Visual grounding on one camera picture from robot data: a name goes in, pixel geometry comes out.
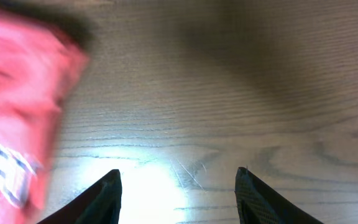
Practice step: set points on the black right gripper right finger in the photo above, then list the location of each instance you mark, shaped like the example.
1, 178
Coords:
258, 203

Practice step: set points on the red orange t-shirt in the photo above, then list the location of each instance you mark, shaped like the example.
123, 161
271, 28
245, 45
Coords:
39, 65

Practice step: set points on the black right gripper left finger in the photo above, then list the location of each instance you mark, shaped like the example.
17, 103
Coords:
98, 204

